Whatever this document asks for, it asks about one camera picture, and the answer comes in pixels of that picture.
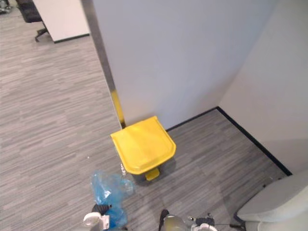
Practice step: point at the white desk panel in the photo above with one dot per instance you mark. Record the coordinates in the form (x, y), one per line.
(65, 19)

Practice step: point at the dark wheeled chair base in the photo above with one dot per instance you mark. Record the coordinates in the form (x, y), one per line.
(5, 6)

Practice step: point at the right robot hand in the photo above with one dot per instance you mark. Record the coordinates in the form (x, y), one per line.
(204, 215)

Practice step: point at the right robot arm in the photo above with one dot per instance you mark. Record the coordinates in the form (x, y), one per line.
(202, 227)

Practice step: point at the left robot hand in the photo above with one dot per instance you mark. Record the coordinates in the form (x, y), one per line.
(103, 209)

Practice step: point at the yellow lid pedal trash can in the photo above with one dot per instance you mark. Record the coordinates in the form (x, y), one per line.
(142, 144)

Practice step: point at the black baseboard strip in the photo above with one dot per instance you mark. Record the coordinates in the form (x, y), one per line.
(252, 142)

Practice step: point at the metal wall corner trim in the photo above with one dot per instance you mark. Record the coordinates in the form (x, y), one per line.
(102, 48)

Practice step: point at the black office chair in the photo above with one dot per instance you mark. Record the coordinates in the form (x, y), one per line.
(29, 12)

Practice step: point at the blue plastic rubbish bag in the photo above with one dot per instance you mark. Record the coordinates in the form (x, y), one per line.
(106, 190)

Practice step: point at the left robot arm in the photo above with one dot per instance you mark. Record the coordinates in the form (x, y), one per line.
(91, 217)

